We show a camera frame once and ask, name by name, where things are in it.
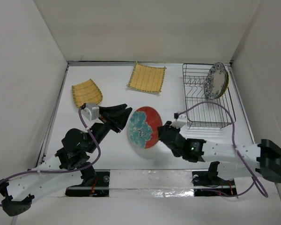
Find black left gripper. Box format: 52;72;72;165
87;104;133;153

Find red and teal floral plate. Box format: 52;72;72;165
127;106;163;149

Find blue and white floral plate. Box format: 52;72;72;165
204;62;226;100

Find round yellow woven plate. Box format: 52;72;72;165
217;71;229;98

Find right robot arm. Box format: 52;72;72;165
157;121;281;184

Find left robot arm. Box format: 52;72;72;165
0;103;132;217

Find curved yellow bamboo plate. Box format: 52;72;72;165
71;79;103;108

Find square yellow bamboo plate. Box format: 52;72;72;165
127;62;166;94

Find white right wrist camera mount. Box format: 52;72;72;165
171;112;187;128

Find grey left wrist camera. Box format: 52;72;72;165
81;102;99;121

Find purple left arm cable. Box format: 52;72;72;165
0;107;102;207

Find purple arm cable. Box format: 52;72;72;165
0;107;102;207
177;101;269;198

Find black wire dish rack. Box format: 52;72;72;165
182;63;237;128

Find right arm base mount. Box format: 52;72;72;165
192;171;237;197

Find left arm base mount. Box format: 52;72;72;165
65;170;110;197

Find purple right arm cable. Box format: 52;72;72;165
177;101;269;198

